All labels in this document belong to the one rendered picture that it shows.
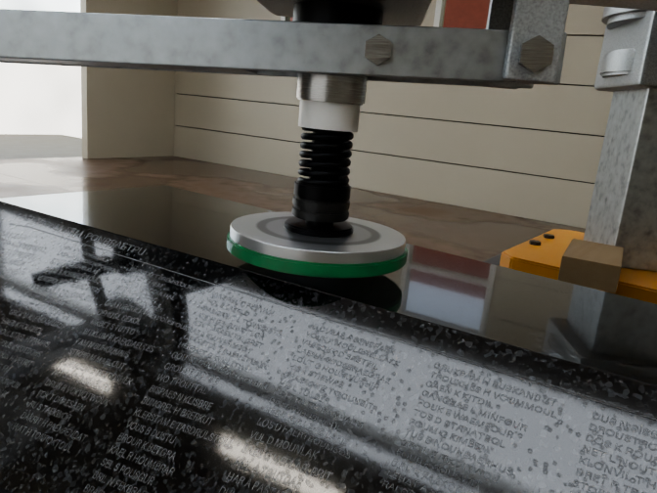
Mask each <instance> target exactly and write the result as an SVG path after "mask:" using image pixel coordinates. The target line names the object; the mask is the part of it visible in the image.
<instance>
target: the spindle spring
mask: <svg viewBox="0 0 657 493"><path fill-rule="evenodd" d="M301 128H302V130H304V131H311V132H313V131H325V132H342V134H323V133H302V134H301V138H302V139H303V140H317V141H341V143H316V142H301V143H300V148H302V149H307V150H321V151H340V153H319V152H311V151H301V152H300V153H299V155H300V156H301V157H305V158H316V159H340V161H315V160H310V159H301V160H300V161H299V162H298V163H299V165H300V166H303V167H309V168H299V169H298V174H299V175H302V176H308V177H322V178H336V177H338V179H334V180H322V179H309V178H303V177H298V179H297V181H298V182H301V183H305V184H310V185H317V186H329V187H338V186H344V185H346V184H348V183H349V178H348V175H349V173H350V169H349V168H348V166H350V164H351V160H350V159H349V158H350V157H351V156H352V152H351V151H350V150H349V149H351V148H352V147H353V144H352V142H351V141H349V140H352V139H353V138H354V134H353V133H352V132H346V131H333V130H323V129H314V128H306V127H301ZM310 168H323V169H337V168H339V170H334V171H323V170H309V169H310Z"/></svg>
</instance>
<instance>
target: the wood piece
mask: <svg viewBox="0 0 657 493"><path fill-rule="evenodd" d="M623 252H624V248H623V247H620V246H611V245H605V244H599V243H594V242H588V241H582V240H576V239H573V240H572V241H571V243H570V245H569V246H568V248H567V249H566V250H565V252H564V253H563V255H562V258H561V263H560V268H559V273H558V278H557V280H558V281H563V282H567V283H571V284H575V285H579V286H583V287H587V288H591V289H596V290H601V291H609V292H614V293H615V292H616V290H617V287H618V282H619V278H620V273H621V269H622V261H623Z"/></svg>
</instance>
